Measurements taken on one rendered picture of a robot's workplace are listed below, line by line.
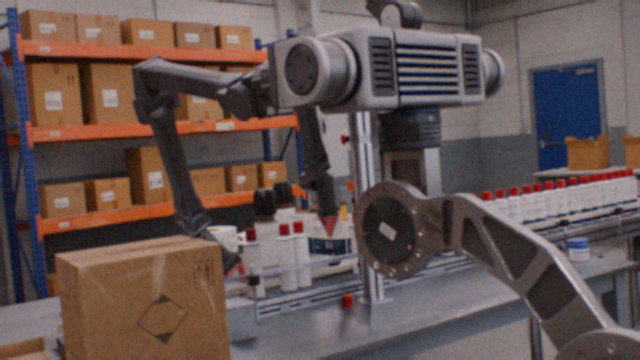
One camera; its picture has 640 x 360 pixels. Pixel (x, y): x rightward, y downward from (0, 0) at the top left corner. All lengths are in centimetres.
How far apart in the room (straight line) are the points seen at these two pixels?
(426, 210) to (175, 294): 55
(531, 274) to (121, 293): 79
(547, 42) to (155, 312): 912
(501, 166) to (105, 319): 945
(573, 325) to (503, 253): 16
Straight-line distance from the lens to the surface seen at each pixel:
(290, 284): 198
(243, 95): 129
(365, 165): 194
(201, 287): 144
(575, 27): 997
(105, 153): 646
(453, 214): 121
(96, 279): 136
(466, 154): 1039
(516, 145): 1038
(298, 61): 117
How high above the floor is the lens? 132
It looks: 3 degrees down
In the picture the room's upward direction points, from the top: 5 degrees counter-clockwise
